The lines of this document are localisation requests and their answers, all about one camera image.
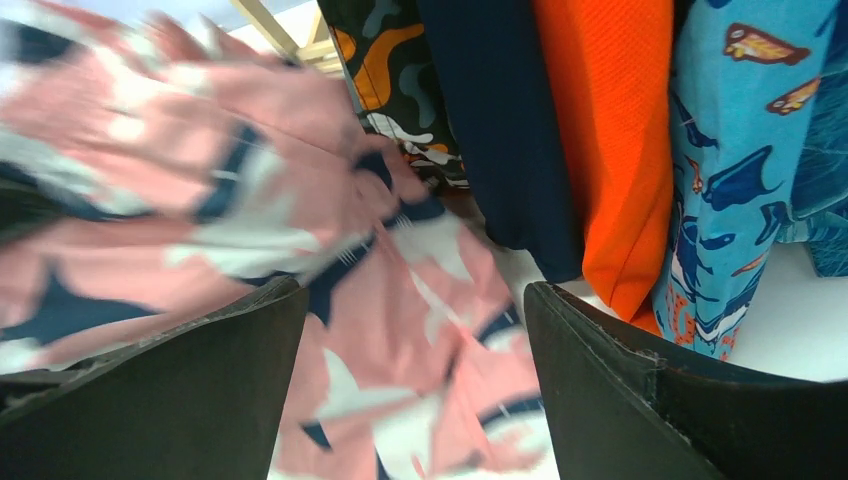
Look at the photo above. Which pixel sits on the navy blue shorts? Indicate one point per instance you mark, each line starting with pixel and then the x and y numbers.
pixel 492 74

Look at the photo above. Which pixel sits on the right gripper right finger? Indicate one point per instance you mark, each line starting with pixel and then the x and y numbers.
pixel 622 403

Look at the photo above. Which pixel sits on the orange camouflage shorts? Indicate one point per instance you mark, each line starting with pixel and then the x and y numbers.
pixel 393 82

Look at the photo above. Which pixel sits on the wooden clothes rack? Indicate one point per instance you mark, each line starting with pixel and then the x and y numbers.
pixel 295 28

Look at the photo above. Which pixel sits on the light blue fish shorts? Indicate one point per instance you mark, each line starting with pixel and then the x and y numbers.
pixel 743 83

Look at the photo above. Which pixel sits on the dark blue leaf shorts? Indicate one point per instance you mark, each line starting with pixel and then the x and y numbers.
pixel 818 206

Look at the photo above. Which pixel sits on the pink shark print shorts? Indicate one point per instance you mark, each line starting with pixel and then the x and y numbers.
pixel 191 173

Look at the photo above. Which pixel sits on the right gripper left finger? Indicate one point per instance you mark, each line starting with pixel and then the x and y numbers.
pixel 201 401

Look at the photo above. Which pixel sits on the bright orange shorts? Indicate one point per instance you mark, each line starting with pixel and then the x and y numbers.
pixel 608 64

